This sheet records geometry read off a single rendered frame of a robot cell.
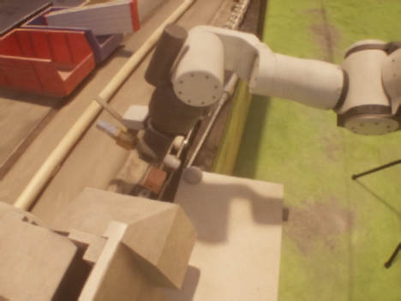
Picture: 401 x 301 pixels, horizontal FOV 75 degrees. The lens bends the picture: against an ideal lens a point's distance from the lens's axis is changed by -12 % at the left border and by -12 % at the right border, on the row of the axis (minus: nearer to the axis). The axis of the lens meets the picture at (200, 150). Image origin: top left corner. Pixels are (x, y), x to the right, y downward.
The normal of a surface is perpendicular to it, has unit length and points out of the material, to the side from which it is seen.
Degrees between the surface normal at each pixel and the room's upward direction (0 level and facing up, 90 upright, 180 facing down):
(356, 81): 61
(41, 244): 10
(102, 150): 0
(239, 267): 0
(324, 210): 0
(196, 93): 95
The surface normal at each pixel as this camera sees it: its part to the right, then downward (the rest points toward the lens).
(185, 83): -0.08, 0.79
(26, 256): -0.15, -0.70
